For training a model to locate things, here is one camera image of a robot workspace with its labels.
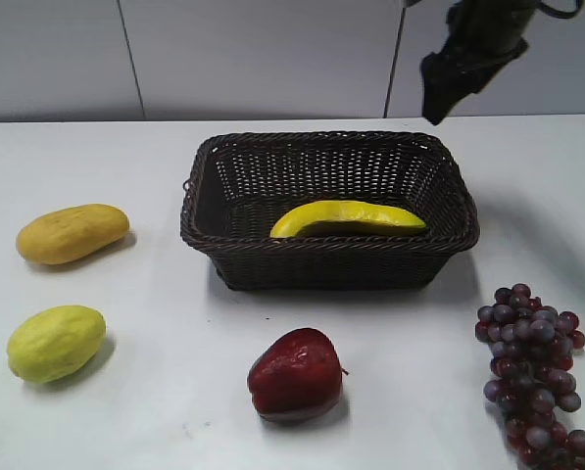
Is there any black woven basket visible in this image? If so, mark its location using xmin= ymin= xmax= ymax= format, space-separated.
xmin=180 ymin=131 xmax=479 ymax=291

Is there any orange-yellow mango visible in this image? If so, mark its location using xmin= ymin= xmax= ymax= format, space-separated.
xmin=16 ymin=204 xmax=130 ymax=265

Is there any yellow banana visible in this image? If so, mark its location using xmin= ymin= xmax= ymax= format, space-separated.
xmin=269 ymin=200 xmax=427 ymax=238

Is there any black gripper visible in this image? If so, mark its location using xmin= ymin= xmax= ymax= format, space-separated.
xmin=420 ymin=0 xmax=538 ymax=125

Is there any purple grape bunch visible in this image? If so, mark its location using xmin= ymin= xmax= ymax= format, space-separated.
xmin=474 ymin=283 xmax=585 ymax=469

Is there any green-yellow mango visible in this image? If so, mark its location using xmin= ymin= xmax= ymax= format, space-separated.
xmin=6 ymin=305 xmax=107 ymax=384

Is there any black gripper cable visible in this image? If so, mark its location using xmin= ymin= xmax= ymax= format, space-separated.
xmin=539 ymin=0 xmax=585 ymax=20

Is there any dark red apple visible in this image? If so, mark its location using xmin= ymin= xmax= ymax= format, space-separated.
xmin=247 ymin=328 xmax=344 ymax=424

